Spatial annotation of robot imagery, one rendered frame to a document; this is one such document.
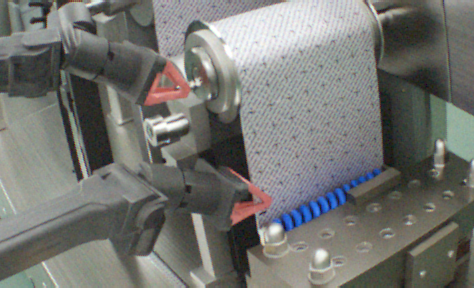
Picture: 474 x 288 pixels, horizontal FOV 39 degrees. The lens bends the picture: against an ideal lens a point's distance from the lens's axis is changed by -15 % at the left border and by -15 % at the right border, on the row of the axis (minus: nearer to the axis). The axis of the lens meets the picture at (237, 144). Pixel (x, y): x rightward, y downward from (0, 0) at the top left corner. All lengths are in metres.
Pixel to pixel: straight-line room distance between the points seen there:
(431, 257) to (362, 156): 0.23
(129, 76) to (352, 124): 0.35
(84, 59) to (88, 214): 0.20
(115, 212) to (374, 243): 0.36
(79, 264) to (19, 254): 0.57
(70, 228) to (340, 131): 0.47
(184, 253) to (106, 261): 0.14
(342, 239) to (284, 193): 0.12
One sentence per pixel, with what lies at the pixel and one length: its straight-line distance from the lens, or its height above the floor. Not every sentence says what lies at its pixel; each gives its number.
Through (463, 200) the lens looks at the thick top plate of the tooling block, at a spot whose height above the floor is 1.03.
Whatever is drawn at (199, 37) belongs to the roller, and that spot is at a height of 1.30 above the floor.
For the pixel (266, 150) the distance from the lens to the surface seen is 1.05.
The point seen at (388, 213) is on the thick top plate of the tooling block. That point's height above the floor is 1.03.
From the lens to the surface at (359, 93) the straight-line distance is 1.12.
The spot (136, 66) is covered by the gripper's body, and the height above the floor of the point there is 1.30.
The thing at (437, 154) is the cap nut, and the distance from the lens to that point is 1.18.
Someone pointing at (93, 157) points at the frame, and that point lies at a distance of 1.31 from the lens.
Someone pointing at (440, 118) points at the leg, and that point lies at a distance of 1.48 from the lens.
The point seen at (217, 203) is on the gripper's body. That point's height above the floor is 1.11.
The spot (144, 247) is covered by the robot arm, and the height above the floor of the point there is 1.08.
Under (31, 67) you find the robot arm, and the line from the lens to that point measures 0.91.
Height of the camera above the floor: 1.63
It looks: 27 degrees down
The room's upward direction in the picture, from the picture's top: 9 degrees counter-clockwise
